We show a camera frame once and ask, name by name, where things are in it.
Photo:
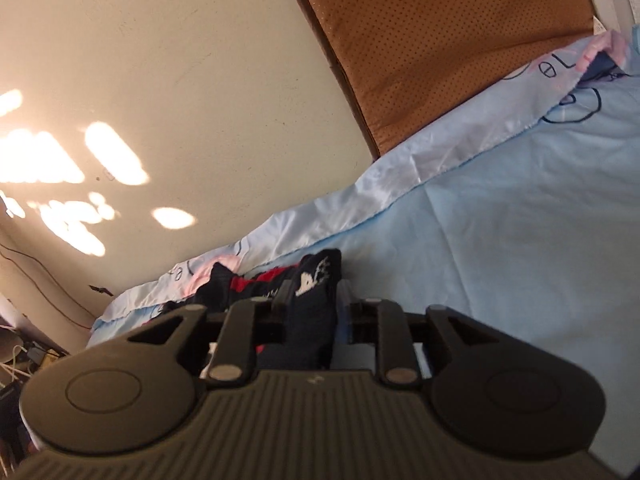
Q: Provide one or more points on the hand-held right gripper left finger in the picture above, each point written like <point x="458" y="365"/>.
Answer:
<point x="241" y="341"/>

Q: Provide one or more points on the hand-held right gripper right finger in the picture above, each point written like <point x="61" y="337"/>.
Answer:
<point x="395" y="341"/>

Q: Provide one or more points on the dark patterned knit sweater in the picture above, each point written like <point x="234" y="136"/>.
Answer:
<point x="305" y="310"/>

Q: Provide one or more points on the blue cartoon printed bedsheet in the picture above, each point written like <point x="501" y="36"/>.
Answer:
<point x="500" y="235"/>

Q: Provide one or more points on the brown perforated cushion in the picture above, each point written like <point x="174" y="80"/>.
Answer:
<point x="450" y="45"/>

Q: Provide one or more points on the small black wall fixture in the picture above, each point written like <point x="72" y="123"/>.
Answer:
<point x="101" y="289"/>

